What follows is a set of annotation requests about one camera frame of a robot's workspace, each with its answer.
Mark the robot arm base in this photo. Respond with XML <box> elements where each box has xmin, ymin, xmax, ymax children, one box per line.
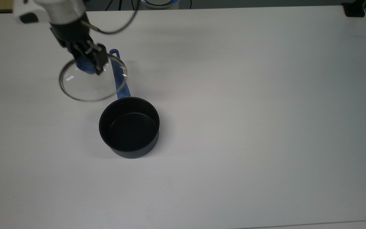
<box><xmin>140</xmin><ymin>0</ymin><xmax>181</xmax><ymax>8</ymax></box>

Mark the black clamp mounted pole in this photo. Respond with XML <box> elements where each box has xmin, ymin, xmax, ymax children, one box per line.
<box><xmin>342</xmin><ymin>0</ymin><xmax>366</xmax><ymax>17</ymax></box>

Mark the glass lid with blue knob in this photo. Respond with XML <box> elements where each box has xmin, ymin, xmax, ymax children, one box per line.
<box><xmin>59</xmin><ymin>52</ymin><xmax>128</xmax><ymax>102</ymax></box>

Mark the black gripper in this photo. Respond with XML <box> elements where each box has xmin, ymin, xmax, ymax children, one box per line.
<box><xmin>50</xmin><ymin>20</ymin><xmax>108</xmax><ymax>76</ymax></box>

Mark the dark saucepan with blue handle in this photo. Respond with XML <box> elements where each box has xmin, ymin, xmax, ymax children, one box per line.
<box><xmin>98</xmin><ymin>48</ymin><xmax>160</xmax><ymax>159</ymax></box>

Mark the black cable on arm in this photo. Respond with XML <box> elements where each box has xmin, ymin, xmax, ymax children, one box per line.
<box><xmin>81</xmin><ymin>0</ymin><xmax>139</xmax><ymax>35</ymax></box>

